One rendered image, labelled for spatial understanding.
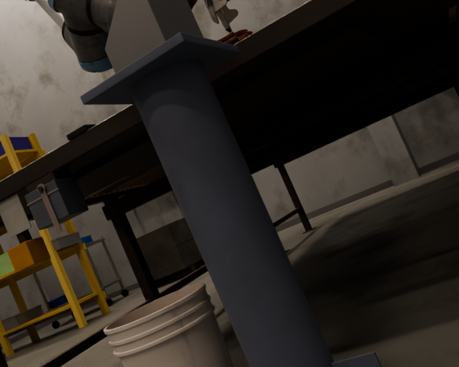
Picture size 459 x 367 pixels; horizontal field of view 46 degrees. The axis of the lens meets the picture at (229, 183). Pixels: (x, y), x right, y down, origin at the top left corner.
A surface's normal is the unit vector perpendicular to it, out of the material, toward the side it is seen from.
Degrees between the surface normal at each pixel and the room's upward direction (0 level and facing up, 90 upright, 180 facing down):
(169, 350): 93
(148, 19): 90
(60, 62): 90
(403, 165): 90
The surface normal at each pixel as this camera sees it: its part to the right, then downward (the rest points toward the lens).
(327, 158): -0.41, 0.14
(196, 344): 0.57, -0.23
